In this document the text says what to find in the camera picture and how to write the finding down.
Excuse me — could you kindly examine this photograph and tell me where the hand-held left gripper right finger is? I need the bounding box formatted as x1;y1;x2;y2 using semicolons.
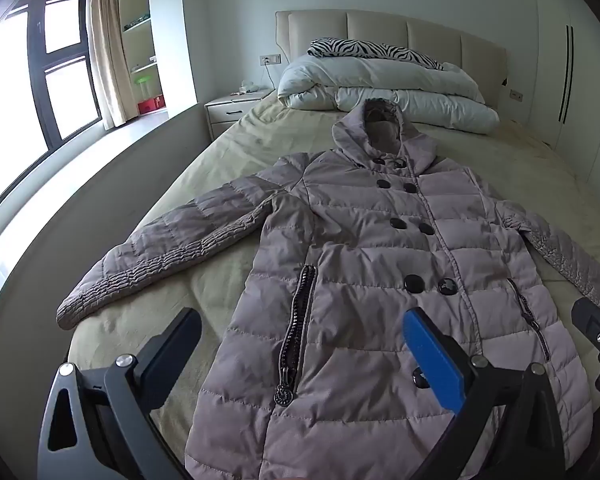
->
403;308;567;480

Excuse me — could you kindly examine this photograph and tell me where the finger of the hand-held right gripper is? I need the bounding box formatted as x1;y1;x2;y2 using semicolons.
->
571;297;600;402

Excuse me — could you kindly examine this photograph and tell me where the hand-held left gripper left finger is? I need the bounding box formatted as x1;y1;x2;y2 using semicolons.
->
37;308;203;480

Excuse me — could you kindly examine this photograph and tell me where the mauve quilted hooded jacket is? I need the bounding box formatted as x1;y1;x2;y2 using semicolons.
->
56;98;600;480

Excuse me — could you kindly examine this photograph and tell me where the bed with beige sheet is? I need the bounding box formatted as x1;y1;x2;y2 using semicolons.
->
67;91;600;480

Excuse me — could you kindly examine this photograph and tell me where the white wardrobe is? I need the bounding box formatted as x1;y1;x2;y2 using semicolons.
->
532;0;600;192

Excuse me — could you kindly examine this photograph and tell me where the white nightstand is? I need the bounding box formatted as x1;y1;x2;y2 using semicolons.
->
204;87;276;141

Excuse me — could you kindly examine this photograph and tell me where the white duvet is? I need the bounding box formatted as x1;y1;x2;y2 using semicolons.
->
277;52;501;134

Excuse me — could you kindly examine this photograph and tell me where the black framed window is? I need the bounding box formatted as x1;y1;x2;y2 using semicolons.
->
0;0;103;226

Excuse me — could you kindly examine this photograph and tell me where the beige curtain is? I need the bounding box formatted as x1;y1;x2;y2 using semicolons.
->
89;0;129;128

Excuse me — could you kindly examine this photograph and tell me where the zebra print pillow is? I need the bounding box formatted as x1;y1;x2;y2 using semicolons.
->
307;38;445;71

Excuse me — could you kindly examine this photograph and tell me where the beige upholstered headboard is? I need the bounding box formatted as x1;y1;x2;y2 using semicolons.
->
275;9;508;121

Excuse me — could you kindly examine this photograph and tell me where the white wall shelf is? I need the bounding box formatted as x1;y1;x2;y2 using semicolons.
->
117;0;168;117

